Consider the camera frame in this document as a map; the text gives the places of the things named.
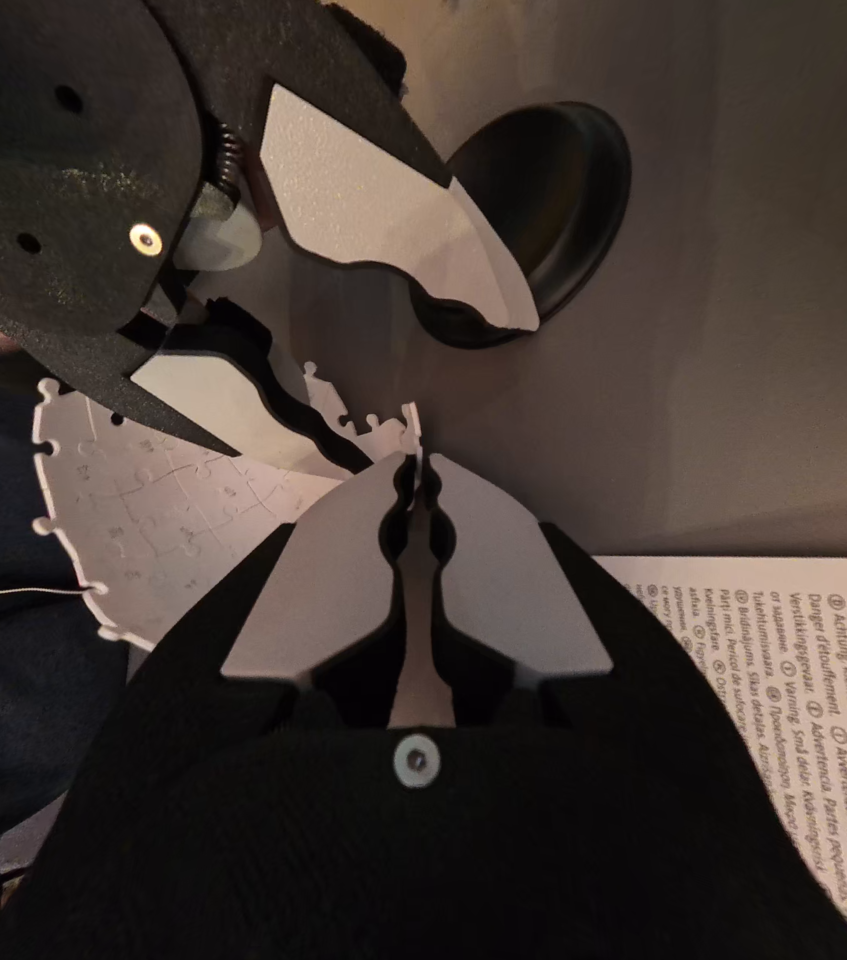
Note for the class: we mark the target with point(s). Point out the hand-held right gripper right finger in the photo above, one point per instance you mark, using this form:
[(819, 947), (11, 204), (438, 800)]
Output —
[(521, 600)]

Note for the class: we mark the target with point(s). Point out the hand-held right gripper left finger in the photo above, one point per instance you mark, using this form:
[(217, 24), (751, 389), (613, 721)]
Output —
[(319, 600)]

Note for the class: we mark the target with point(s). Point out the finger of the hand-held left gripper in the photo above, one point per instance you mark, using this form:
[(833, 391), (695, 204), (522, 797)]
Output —
[(364, 195), (221, 390)]

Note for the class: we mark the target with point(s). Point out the assembled white puzzle section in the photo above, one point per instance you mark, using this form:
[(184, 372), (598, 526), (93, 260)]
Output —
[(169, 510)]

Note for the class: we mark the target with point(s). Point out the white puzzle piece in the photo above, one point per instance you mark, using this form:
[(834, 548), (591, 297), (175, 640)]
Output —
[(415, 443)]

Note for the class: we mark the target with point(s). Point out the black round ball stand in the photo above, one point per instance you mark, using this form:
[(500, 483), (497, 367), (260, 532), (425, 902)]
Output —
[(544, 195)]

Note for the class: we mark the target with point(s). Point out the white instruction leaflet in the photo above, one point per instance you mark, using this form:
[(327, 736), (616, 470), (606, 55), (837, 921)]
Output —
[(784, 720)]

